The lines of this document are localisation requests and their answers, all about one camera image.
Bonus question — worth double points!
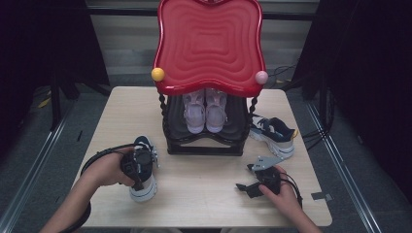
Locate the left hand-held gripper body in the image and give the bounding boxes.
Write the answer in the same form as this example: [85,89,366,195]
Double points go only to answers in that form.
[120,149,154,183]

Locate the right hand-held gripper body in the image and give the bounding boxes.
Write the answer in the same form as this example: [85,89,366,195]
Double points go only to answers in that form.
[247,155,287,196]

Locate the navy and white sneaker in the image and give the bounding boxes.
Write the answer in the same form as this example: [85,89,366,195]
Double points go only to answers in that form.
[128,135,160,204]
[248,114,299,159]

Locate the purple jelly sandal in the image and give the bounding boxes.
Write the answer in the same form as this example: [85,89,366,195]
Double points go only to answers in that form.
[182,89,207,134]
[205,87,228,134]

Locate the red and black shoe rack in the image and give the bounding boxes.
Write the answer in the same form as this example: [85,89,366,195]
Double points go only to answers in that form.
[151,0,270,157]

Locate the person's right hand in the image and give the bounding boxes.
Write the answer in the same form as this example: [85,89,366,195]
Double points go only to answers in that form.
[257,164,304,222]

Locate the person's left hand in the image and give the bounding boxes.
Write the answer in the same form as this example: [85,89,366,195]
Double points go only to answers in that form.
[80,146,136,189]

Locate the grey tape strip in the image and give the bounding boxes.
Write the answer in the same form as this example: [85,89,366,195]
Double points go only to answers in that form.
[310,191,334,202]

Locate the black metal stand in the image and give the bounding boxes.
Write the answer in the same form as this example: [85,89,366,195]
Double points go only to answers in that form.
[48,72,113,131]

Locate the yellow tape strip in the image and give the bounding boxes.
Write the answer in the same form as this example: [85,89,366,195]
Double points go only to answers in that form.
[37,96,52,109]

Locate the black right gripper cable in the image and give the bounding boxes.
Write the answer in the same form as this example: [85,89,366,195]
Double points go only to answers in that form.
[279,172,304,209]

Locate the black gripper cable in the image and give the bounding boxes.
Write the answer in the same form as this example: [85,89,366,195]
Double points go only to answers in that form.
[279,172,304,209]
[61,143,144,233]

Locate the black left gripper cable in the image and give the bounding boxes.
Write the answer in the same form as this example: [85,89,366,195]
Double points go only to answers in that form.
[61,143,144,233]

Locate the black floor cables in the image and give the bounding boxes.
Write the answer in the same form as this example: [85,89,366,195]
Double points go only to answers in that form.
[267,63,336,151]

